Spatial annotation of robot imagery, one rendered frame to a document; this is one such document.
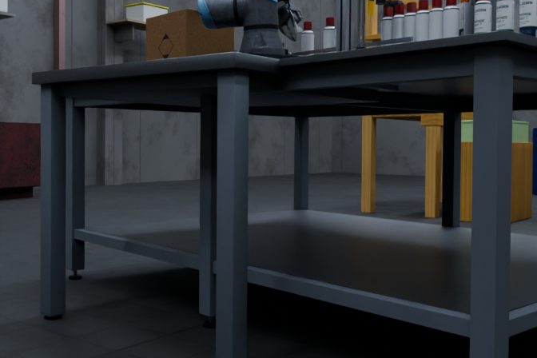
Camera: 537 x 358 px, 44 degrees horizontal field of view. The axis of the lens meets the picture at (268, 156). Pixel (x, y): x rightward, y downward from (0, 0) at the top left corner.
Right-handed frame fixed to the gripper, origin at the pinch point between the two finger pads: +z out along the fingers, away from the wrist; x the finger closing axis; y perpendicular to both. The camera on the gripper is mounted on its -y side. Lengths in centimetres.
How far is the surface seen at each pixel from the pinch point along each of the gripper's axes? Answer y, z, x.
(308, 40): -1.1, 6.9, -7.7
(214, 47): -26.7, -4.8, 17.7
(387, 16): -0.8, 22.5, -43.3
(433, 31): -3, 40, -57
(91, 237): -61, 44, 90
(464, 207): 275, 35, 124
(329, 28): -1.9, 10.1, -19.7
